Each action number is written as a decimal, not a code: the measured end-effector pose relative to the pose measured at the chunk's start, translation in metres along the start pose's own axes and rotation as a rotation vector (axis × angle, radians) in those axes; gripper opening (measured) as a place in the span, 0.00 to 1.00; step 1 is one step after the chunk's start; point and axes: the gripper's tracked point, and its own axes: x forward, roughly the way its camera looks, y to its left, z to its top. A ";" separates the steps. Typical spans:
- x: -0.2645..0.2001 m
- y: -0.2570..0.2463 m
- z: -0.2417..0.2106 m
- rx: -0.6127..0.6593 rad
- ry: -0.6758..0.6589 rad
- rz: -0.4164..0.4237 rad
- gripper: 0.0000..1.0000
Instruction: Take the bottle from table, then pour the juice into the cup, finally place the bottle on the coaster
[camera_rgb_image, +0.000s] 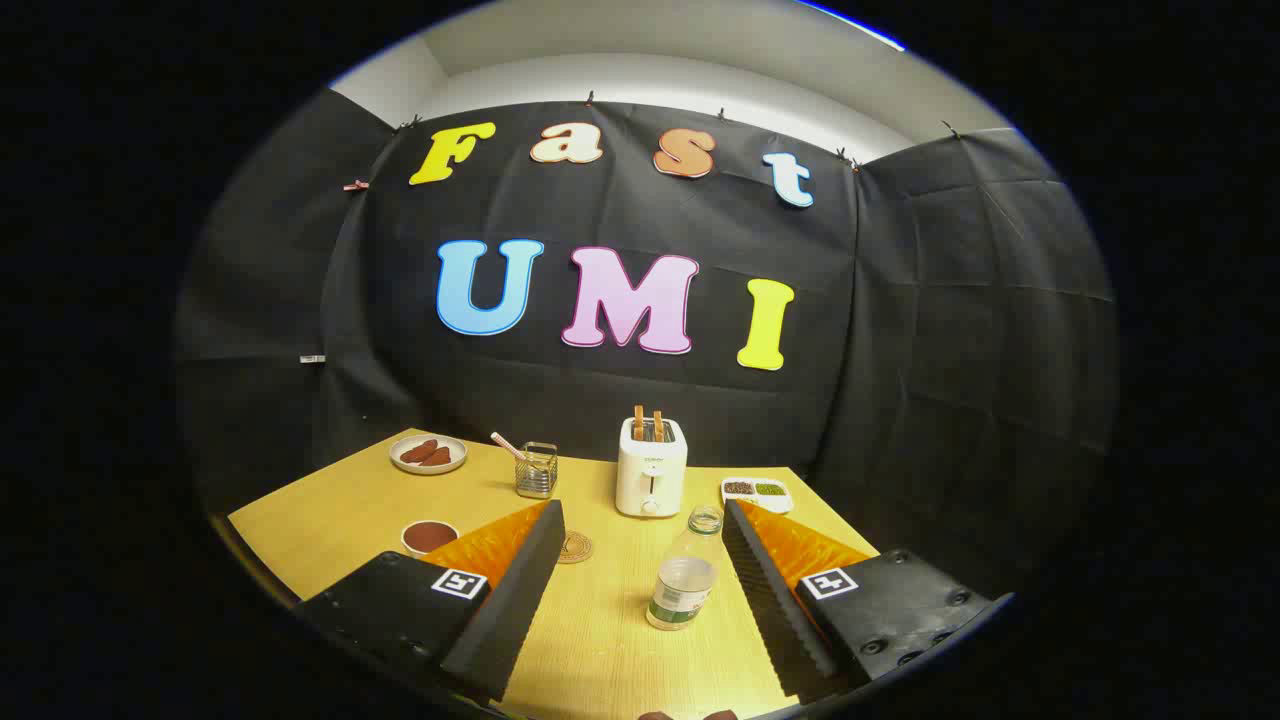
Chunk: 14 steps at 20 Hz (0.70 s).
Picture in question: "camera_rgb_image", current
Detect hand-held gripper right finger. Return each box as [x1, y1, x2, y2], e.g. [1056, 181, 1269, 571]
[722, 499, 1002, 706]

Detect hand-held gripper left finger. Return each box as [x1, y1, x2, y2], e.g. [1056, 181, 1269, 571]
[293, 499, 567, 703]

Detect clear plastic juice bottle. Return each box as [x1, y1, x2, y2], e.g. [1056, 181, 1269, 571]
[645, 505, 724, 631]

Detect cream cup with wooden handle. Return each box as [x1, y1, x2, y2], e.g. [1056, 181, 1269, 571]
[401, 520, 461, 558]

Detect white divided bean dish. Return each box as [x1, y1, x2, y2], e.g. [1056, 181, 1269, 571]
[721, 477, 794, 514]

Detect wooden table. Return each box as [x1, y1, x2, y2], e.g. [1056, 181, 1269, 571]
[228, 430, 881, 720]

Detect white toaster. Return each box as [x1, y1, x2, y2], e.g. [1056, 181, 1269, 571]
[615, 417, 689, 519]

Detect small white round plate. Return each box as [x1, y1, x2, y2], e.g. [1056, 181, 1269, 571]
[389, 434, 468, 476]

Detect black backdrop cloth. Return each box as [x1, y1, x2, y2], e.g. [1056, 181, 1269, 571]
[175, 88, 1118, 601]

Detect metal wire basket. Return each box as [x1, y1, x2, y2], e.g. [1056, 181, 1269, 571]
[515, 441, 559, 499]

